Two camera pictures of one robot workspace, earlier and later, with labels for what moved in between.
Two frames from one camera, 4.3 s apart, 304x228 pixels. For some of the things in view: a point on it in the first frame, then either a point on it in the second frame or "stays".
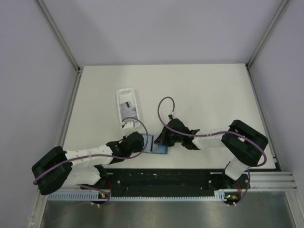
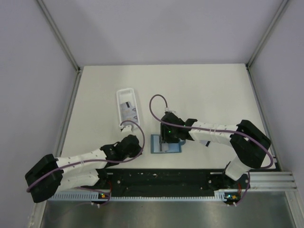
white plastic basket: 127,103 stays
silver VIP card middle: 128,110 stays
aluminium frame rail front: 271,181 stays
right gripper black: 162,138 to 164,137
